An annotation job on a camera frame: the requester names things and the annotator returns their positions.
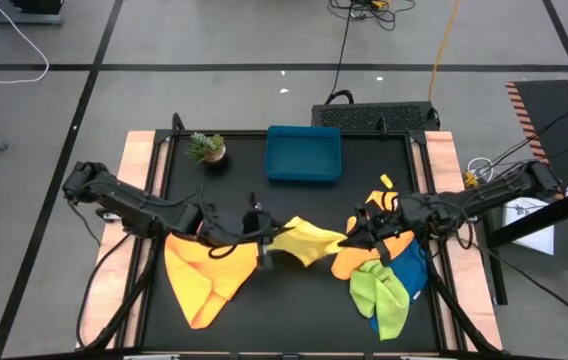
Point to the teal plastic bin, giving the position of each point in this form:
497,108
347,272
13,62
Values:
304,152

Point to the blue microfiber towel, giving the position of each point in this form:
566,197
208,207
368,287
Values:
414,270

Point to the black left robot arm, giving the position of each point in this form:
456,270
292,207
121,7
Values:
129,205

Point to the black aluminium table frame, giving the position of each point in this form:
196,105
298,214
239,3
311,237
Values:
244,133

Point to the green microfiber towel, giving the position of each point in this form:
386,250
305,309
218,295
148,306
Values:
381,295

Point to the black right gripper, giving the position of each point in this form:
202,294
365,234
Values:
386,227

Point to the black hazard-striped floor mat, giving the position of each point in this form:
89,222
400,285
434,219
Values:
549,110

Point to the white paper sheet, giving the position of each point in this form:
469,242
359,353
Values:
534,235

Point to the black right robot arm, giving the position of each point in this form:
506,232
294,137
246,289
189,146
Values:
489,192

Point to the yellow tape tag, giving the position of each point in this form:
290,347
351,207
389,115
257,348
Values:
387,181

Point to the black metal stand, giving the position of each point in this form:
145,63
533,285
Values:
539,218

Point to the orange microfiber towel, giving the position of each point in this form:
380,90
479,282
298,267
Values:
199,280
351,262

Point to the small potted plant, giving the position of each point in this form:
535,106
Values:
209,149

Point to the yellow microfiber towel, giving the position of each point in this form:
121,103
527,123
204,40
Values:
309,240

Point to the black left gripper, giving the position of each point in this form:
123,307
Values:
234,227

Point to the grey desk base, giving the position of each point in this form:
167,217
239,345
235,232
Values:
14,19

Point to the black perforated computer case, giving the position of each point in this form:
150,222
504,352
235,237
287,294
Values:
374,117

